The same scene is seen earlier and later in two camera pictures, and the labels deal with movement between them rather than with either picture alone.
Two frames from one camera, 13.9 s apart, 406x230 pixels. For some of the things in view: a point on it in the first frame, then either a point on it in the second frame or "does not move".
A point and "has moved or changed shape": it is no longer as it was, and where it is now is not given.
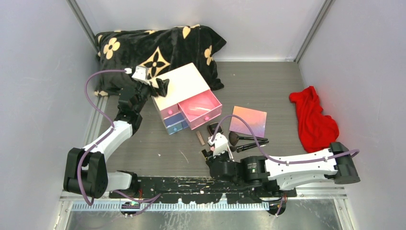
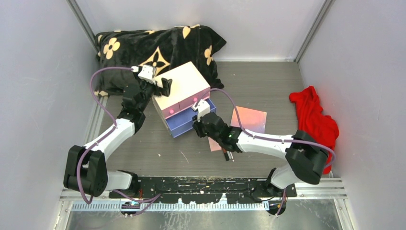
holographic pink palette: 257,119 does not move
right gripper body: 223,156 -> 202,132
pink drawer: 198,109 has moved or changed shape
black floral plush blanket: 120,53 does not move
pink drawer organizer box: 189,101 has moved or changed shape
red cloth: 317,131 does not move
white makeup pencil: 231,156 does not move
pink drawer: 170,111 does not move
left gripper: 163,86 does not move
